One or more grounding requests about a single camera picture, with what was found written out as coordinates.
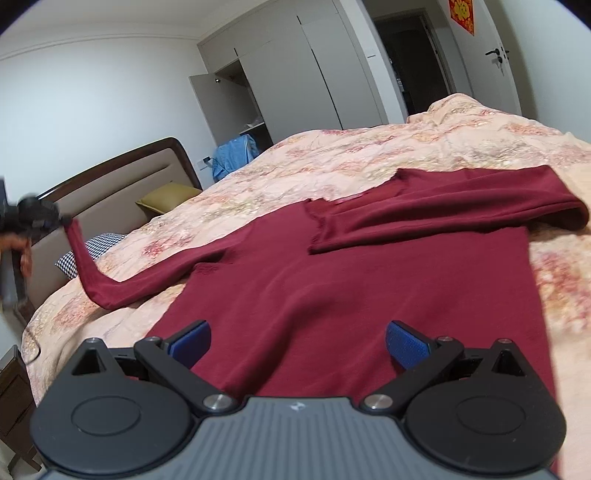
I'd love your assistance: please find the dark red knit sweater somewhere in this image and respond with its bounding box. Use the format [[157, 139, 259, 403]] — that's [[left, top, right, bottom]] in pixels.
[[65, 166, 590, 480]]

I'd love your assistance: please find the white bedroom door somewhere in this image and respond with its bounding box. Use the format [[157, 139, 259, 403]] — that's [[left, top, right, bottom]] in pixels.
[[442, 1, 538, 118]]

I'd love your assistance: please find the person's left hand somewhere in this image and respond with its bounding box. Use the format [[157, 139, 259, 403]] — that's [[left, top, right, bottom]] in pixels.
[[0, 233, 32, 278]]

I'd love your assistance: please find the brown padded headboard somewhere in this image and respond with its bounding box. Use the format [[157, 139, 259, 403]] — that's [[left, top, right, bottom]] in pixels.
[[19, 137, 201, 323]]

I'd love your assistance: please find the olive green pillow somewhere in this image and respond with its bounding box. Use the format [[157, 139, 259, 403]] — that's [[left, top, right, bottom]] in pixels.
[[136, 182, 202, 215]]

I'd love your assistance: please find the floral peach bed quilt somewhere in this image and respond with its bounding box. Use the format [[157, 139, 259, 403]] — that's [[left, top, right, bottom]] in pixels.
[[21, 94, 590, 479]]

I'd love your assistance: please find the dark wooden nightstand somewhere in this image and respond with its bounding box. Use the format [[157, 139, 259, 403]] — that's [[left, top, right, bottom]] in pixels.
[[0, 345, 42, 473]]

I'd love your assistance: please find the blue garment pile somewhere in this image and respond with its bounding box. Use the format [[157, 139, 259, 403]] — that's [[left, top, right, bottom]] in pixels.
[[211, 134, 260, 182]]

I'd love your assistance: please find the grey built-in wardrobe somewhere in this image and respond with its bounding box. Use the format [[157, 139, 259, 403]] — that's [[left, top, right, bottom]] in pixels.
[[189, 1, 387, 144]]

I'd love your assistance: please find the red fu door decoration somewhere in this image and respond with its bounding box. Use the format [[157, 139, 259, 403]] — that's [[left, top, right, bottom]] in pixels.
[[448, 0, 475, 36]]

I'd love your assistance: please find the black door handle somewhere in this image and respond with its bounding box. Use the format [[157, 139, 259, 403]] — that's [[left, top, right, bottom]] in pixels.
[[485, 48, 508, 76]]

